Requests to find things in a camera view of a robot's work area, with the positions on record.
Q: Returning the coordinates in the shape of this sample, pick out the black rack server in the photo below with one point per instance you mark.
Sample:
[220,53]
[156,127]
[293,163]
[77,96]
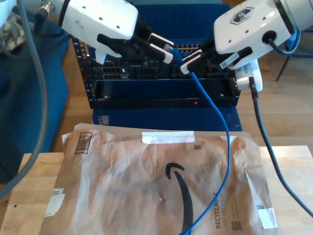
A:
[144,72]

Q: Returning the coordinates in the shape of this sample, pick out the black metal chair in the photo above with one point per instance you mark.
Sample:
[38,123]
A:
[283,66]

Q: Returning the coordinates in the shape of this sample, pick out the camouflage cloth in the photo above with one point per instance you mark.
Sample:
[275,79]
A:
[12,39]

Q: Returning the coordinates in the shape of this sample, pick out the blue sofa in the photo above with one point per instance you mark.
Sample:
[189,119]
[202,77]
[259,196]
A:
[24,110]

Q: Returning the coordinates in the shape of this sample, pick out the brown paper mailer envelope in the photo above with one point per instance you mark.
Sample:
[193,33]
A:
[110,195]

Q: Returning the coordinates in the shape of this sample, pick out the blue network switch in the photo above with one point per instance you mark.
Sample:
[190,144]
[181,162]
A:
[176,22]

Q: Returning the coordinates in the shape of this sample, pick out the black rack frame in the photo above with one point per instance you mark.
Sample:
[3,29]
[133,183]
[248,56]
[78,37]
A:
[83,71]

